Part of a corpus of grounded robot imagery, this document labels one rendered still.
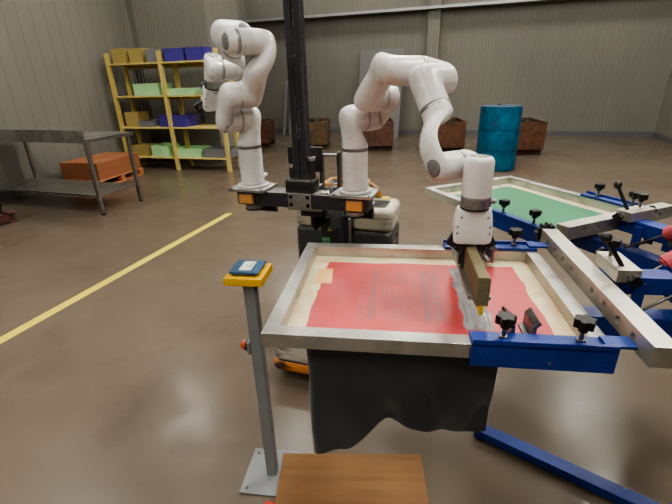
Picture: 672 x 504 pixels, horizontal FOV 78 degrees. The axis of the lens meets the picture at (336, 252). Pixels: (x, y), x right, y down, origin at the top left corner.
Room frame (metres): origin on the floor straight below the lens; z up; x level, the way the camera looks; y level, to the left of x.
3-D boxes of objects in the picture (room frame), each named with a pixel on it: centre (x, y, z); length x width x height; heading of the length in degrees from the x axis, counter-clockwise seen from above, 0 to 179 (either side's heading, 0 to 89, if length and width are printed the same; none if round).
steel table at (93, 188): (5.71, 3.74, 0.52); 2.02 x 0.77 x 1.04; 71
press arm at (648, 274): (0.99, -0.80, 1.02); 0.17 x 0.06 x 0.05; 82
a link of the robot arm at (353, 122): (1.56, -0.09, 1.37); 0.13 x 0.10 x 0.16; 120
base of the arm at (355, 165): (1.57, -0.09, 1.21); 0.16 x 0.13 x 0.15; 161
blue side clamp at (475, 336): (0.76, -0.44, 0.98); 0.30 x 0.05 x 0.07; 82
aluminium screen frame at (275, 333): (1.07, -0.25, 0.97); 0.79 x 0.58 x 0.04; 82
